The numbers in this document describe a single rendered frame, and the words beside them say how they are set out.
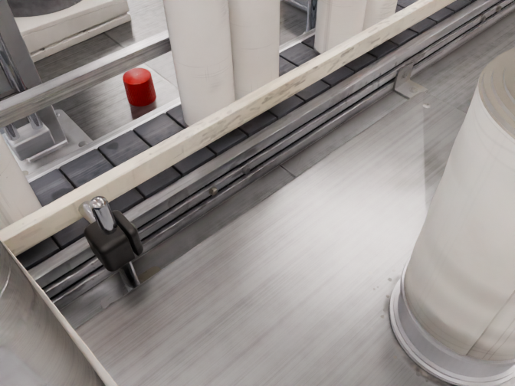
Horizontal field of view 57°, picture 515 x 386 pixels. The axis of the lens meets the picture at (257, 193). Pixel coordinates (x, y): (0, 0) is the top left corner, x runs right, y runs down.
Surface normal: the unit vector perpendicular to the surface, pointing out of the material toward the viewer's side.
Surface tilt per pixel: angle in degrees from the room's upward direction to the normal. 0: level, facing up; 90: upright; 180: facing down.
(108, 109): 0
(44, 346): 90
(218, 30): 90
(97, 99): 0
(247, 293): 0
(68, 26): 90
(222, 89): 90
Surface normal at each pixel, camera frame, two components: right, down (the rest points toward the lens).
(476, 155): -0.98, 0.15
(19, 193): 0.97, 0.18
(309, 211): -0.02, -0.66
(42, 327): 1.00, -0.02
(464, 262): -0.82, 0.41
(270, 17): 0.62, 0.58
